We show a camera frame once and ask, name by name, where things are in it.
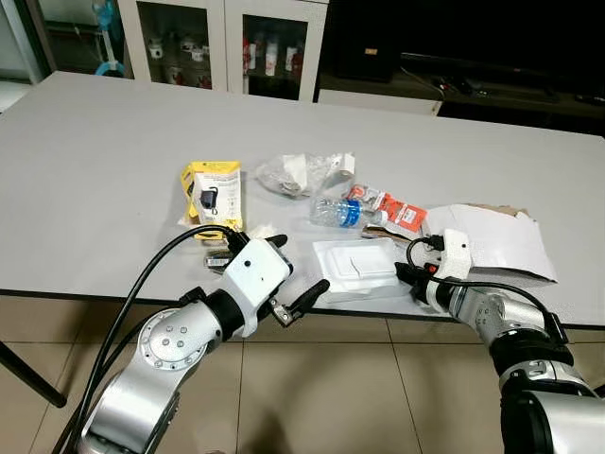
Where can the yellow product package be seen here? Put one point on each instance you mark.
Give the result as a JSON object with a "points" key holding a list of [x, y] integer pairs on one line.
{"points": [[225, 184]]}

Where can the white open cardboard box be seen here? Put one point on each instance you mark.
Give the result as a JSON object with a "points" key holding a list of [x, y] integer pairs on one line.
{"points": [[501, 241]]}

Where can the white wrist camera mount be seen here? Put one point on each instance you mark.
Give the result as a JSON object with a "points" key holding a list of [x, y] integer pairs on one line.
{"points": [[253, 276], [454, 253]]}

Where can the black television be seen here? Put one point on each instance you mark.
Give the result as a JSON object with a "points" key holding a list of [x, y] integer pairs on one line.
{"points": [[510, 38]]}

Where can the white glass door cabinet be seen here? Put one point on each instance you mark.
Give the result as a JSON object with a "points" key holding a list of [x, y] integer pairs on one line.
{"points": [[232, 38]]}

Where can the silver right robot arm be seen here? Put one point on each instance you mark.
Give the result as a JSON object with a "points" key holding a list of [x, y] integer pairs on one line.
{"points": [[529, 350]]}

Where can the black slanted table leg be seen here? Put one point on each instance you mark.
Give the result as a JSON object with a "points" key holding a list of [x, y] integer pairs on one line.
{"points": [[33, 375]]}

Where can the crumpled clear plastic bag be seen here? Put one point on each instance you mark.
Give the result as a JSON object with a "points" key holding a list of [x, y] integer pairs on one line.
{"points": [[288, 173]]}

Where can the black loudspeaker box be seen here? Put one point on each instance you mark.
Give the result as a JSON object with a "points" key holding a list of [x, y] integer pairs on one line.
{"points": [[359, 38]]}

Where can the clear bottle with blue label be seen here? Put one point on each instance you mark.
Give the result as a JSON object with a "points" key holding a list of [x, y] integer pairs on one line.
{"points": [[333, 213]]}

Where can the blue plastic stand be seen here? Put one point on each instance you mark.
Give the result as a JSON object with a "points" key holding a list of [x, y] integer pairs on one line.
{"points": [[107, 43]]}

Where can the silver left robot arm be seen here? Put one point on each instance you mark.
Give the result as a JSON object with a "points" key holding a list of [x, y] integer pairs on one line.
{"points": [[161, 355]]}

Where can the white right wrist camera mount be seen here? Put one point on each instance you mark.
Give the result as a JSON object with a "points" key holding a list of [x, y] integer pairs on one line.
{"points": [[454, 253]]}

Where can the white plastic food container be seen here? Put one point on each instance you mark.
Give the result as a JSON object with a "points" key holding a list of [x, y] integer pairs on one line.
{"points": [[354, 265]]}

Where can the white low shelf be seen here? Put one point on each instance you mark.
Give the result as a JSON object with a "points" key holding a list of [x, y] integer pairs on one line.
{"points": [[378, 101]]}

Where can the dark shiny snack wrapper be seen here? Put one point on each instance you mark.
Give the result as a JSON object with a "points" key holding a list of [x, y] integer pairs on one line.
{"points": [[219, 260]]}

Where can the crumpled white tissue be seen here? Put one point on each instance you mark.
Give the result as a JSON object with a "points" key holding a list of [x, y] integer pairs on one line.
{"points": [[260, 230]]}

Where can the orange snack packet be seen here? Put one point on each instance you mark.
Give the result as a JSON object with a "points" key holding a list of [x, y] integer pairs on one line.
{"points": [[402, 213]]}

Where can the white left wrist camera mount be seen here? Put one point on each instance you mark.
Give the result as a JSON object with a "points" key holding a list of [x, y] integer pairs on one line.
{"points": [[253, 276]]}

